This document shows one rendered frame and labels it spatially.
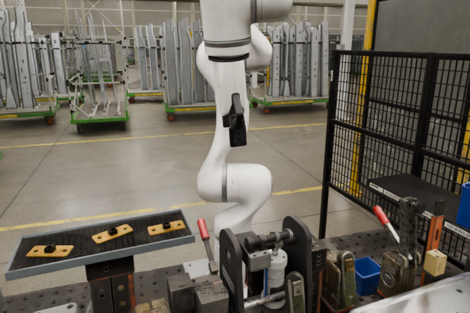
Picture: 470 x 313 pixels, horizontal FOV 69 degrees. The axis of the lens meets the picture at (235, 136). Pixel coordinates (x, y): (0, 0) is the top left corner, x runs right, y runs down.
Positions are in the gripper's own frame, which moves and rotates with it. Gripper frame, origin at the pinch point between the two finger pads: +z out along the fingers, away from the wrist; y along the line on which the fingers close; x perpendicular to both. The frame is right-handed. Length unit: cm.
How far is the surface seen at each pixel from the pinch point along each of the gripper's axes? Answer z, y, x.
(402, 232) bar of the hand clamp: 31, 4, 40
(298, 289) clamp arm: 32.7, 13.2, 9.7
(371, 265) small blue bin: 74, -23, 53
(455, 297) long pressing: 44, 15, 48
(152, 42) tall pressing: 139, -929, -74
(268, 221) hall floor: 181, -178, 53
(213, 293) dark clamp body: 31.1, 11.3, -8.2
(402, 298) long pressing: 43, 13, 35
